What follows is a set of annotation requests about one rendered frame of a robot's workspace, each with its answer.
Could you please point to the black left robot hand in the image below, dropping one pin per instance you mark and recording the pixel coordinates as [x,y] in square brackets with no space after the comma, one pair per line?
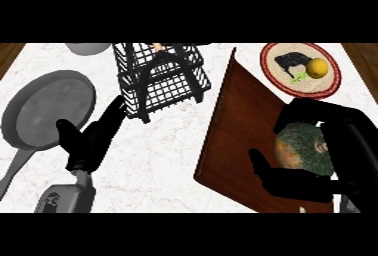
[89,140]

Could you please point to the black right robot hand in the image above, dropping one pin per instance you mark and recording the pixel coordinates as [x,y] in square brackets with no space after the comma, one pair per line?
[340,150]

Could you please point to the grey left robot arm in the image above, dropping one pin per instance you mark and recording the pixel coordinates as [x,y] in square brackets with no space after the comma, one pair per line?
[67,197]

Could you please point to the brown wooden tray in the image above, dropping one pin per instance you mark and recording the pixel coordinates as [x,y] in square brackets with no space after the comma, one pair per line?
[242,133]

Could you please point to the grey frying pan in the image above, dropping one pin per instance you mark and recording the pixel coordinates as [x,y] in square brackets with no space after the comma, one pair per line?
[47,110]

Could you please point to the yellow lemon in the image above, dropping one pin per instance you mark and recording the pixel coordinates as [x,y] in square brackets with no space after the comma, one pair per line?
[318,68]

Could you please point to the round red-rimmed plate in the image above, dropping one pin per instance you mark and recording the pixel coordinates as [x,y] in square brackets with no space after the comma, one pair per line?
[301,70]

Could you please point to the grey round bowl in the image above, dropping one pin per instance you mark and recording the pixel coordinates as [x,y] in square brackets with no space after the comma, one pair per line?
[88,48]

